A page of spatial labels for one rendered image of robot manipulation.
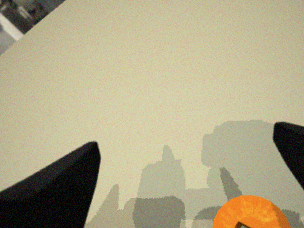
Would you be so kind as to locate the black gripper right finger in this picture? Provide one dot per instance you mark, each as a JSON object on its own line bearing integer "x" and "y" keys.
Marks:
{"x": 289, "y": 139}

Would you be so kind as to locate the orange knob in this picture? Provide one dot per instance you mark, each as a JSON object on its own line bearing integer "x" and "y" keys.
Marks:
{"x": 251, "y": 212}

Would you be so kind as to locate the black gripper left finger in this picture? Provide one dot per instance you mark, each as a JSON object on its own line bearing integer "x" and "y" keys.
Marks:
{"x": 57, "y": 196}

